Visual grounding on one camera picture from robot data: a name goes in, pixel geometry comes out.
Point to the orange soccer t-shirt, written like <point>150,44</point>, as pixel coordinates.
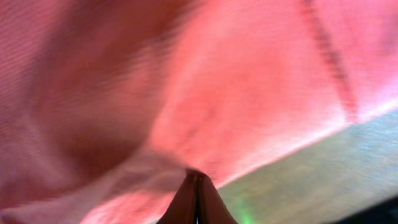
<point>104,104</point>

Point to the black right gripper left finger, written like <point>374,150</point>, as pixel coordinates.
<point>182,209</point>

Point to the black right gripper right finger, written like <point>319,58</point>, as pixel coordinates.
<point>210,206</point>

